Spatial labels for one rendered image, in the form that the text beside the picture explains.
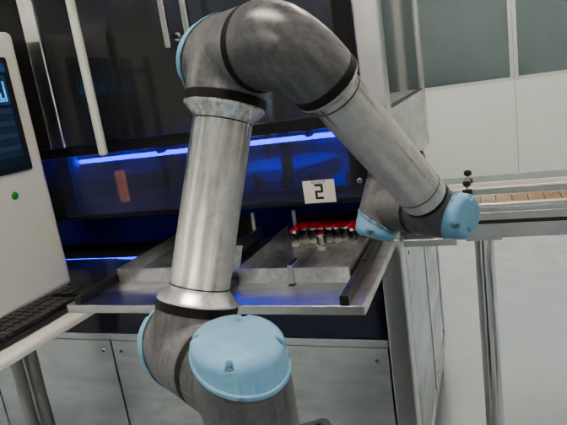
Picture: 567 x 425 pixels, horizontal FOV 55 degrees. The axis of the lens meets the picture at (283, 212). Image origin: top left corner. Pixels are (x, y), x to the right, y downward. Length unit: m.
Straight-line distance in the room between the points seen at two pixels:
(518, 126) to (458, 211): 5.13
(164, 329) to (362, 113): 0.39
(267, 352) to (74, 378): 1.50
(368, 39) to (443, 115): 4.64
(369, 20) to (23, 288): 1.16
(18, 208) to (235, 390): 1.16
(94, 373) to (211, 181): 1.37
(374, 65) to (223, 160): 0.69
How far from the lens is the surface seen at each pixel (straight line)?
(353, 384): 1.62
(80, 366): 2.05
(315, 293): 1.13
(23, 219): 1.70
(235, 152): 0.75
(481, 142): 6.00
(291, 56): 0.67
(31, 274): 1.72
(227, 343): 0.66
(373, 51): 1.36
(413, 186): 0.82
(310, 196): 1.43
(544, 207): 1.50
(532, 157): 6.04
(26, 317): 1.54
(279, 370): 0.66
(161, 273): 1.37
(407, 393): 1.60
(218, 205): 0.74
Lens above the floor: 1.30
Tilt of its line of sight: 13 degrees down
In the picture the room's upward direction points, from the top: 8 degrees counter-clockwise
